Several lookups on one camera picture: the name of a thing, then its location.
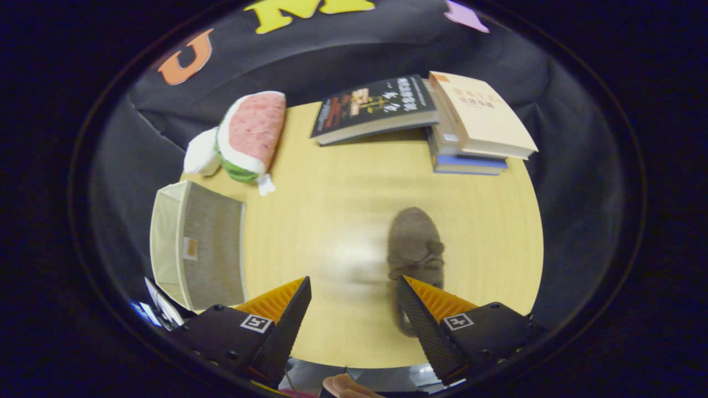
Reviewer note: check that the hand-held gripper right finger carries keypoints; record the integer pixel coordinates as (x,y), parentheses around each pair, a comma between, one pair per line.
(426,331)

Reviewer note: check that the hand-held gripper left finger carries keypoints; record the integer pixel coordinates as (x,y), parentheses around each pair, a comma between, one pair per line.
(285,331)

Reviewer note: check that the brown moccasin shoe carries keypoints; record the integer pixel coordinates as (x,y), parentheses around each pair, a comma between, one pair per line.
(415,243)

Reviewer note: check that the beige fabric storage box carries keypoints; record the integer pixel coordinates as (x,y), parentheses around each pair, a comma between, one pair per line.
(210,249)

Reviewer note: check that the person's grey clothing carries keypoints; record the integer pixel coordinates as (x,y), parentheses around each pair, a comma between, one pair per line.
(310,376)

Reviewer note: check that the blue white packet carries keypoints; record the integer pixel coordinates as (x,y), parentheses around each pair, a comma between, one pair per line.
(163,309)

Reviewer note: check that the blue cover book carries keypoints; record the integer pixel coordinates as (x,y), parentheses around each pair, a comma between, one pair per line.
(470,164)

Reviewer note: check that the grey cover book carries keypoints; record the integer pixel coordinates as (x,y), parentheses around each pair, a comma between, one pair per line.
(445,138)

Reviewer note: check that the white plush toy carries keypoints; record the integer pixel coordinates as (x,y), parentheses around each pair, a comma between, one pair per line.
(200,155)

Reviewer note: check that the watermelon slice plush toy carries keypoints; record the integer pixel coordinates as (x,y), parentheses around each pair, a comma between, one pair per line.
(251,130)

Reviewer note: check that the beige cover book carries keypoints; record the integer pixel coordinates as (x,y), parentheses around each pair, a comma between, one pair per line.
(481,110)

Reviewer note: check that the black cover book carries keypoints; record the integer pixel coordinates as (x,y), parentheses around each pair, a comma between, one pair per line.
(376,105)

